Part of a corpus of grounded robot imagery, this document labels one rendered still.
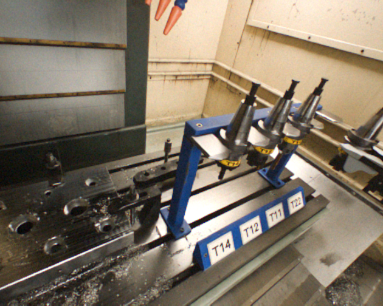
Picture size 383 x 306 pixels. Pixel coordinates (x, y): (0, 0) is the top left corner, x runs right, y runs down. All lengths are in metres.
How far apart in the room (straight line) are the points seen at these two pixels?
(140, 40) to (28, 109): 0.47
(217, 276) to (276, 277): 0.30
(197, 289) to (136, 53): 0.81
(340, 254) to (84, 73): 1.15
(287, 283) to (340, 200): 0.46
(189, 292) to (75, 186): 0.37
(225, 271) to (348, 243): 0.60
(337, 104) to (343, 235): 0.54
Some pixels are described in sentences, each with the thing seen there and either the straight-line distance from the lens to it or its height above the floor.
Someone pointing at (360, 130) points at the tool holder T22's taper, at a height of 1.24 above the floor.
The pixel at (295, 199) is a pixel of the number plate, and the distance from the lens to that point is 0.77.
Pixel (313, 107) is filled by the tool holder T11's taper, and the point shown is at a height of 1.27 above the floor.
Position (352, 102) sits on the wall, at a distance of 1.08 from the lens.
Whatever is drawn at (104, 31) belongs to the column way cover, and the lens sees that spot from 0.80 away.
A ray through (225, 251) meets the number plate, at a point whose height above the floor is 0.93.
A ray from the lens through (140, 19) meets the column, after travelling 0.88.
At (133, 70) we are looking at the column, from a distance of 0.91.
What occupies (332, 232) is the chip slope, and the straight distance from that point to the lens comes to 1.05.
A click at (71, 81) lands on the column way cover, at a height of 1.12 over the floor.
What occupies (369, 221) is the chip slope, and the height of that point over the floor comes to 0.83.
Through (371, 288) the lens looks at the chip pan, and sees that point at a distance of 1.17.
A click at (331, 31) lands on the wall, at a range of 1.13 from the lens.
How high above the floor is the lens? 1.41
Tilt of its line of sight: 37 degrees down
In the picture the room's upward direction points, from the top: 12 degrees clockwise
